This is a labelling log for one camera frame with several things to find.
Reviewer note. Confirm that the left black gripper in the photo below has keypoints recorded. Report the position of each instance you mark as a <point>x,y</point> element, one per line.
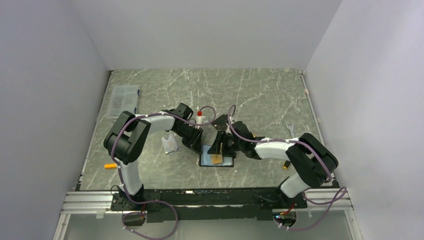
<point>194,142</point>

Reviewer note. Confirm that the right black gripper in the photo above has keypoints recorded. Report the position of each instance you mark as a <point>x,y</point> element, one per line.
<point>222,137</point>

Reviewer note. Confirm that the black leather card holder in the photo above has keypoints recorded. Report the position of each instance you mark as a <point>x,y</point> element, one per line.
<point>205,161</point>

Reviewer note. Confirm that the black card sleeve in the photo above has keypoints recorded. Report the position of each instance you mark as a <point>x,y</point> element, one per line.
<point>220,123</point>

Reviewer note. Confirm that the clear plastic screw box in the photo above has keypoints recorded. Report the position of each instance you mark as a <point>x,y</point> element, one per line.
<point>123,98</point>

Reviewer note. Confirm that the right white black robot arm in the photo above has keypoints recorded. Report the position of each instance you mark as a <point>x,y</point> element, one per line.
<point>312,161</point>

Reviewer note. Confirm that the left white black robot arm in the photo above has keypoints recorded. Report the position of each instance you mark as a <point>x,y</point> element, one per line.
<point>126,139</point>

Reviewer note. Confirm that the silver credit card stack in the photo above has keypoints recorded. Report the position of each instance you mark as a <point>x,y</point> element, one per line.
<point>169,143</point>

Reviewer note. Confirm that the yellow tipped black tool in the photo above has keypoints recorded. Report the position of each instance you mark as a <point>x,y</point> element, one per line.
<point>286,164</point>

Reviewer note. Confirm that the silver wrench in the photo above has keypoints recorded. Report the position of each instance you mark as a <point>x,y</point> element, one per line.
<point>291,127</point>

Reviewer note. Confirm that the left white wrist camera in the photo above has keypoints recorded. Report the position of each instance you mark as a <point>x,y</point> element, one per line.
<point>200,118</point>

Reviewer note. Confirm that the aluminium frame rail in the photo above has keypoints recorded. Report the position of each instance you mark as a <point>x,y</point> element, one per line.
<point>99,203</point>

